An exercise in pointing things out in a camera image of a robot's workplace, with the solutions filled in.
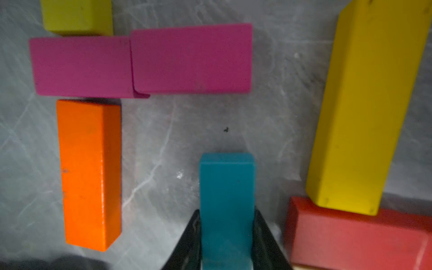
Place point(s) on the long yellow block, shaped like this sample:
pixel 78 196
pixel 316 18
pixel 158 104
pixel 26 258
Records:
pixel 376 55

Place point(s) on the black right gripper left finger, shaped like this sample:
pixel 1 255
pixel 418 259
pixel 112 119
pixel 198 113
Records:
pixel 187 254

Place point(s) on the long orange block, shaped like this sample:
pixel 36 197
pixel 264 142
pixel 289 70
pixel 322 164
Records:
pixel 90 165

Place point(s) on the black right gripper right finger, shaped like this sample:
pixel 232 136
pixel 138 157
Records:
pixel 266 253

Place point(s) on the red block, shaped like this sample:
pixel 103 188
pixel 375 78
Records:
pixel 338 240

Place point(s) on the teal blue block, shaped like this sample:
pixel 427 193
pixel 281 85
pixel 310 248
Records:
pixel 227 206

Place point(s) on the magenta block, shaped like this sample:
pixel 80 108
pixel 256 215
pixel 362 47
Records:
pixel 209 59
pixel 87 67

